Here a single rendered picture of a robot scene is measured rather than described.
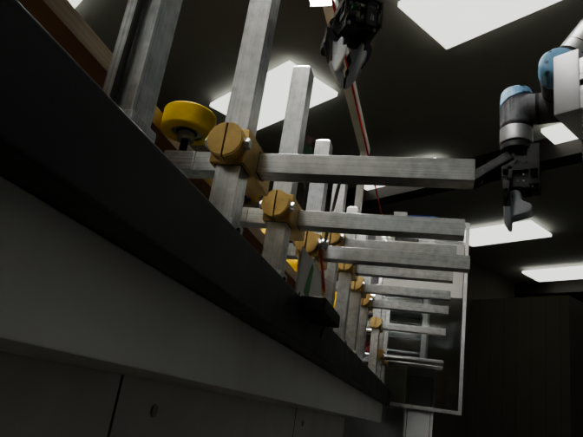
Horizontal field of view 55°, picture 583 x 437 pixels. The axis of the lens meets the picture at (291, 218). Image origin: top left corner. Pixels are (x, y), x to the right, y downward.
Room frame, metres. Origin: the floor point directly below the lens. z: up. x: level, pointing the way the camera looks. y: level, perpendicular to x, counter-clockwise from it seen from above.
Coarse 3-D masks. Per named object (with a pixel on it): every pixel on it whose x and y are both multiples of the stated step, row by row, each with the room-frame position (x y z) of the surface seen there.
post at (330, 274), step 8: (336, 184) 1.41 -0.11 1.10; (344, 184) 1.40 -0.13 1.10; (344, 192) 1.40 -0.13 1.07; (344, 200) 1.42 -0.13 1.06; (336, 208) 1.41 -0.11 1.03; (344, 208) 1.43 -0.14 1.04; (328, 264) 1.41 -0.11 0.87; (336, 264) 1.41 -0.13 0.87; (328, 272) 1.41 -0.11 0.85; (336, 272) 1.42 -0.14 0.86; (328, 280) 1.41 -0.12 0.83; (336, 280) 1.43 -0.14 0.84; (328, 288) 1.41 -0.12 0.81; (328, 296) 1.41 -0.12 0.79
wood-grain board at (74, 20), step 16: (32, 0) 0.51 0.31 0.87; (48, 0) 0.51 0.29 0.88; (64, 0) 0.53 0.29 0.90; (48, 16) 0.53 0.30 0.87; (64, 16) 0.54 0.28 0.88; (80, 16) 0.56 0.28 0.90; (64, 32) 0.56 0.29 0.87; (80, 32) 0.57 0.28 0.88; (64, 48) 0.59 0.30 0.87; (80, 48) 0.58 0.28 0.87; (96, 48) 0.60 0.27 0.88; (80, 64) 0.62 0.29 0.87; (96, 64) 0.61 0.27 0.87; (96, 80) 0.65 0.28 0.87; (160, 112) 0.76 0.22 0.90; (160, 144) 0.82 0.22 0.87; (176, 144) 0.83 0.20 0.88; (208, 192) 1.01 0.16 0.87; (256, 240) 1.29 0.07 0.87; (288, 272) 1.58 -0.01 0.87
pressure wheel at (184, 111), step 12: (168, 108) 0.74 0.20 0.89; (180, 108) 0.73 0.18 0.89; (192, 108) 0.73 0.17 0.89; (204, 108) 0.74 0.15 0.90; (168, 120) 0.74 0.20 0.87; (180, 120) 0.73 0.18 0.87; (192, 120) 0.73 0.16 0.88; (204, 120) 0.74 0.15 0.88; (216, 120) 0.77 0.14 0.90; (168, 132) 0.77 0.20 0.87; (180, 132) 0.76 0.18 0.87; (192, 132) 0.77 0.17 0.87; (204, 132) 0.76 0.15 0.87; (180, 144) 0.77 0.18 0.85; (192, 144) 0.80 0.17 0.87; (204, 144) 0.80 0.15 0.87
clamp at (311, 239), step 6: (306, 234) 1.14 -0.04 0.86; (312, 234) 1.14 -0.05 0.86; (318, 234) 1.15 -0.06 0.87; (306, 240) 1.14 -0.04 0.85; (312, 240) 1.14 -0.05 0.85; (300, 246) 1.14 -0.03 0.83; (306, 246) 1.14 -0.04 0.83; (312, 246) 1.14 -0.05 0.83; (312, 252) 1.15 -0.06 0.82; (318, 252) 1.16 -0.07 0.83; (318, 258) 1.17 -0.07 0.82; (318, 264) 1.23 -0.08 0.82; (324, 264) 1.23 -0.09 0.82
